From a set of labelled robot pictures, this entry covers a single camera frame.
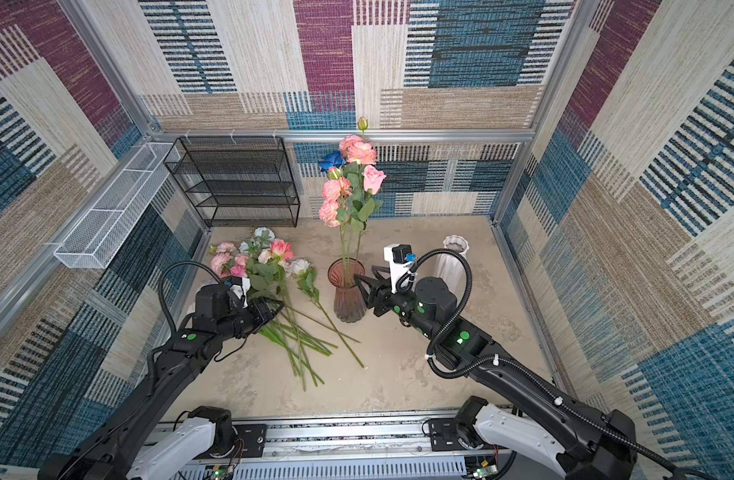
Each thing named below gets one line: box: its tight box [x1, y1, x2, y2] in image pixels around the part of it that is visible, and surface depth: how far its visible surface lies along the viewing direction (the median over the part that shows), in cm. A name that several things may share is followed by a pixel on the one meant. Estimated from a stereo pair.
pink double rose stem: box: [319, 177, 353, 287], surface depth 74 cm
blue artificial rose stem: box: [318, 150, 347, 173], surface depth 76 cm
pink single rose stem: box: [357, 165, 387, 258], surface depth 71 cm
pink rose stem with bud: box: [340, 116, 377, 181], surface depth 74 cm
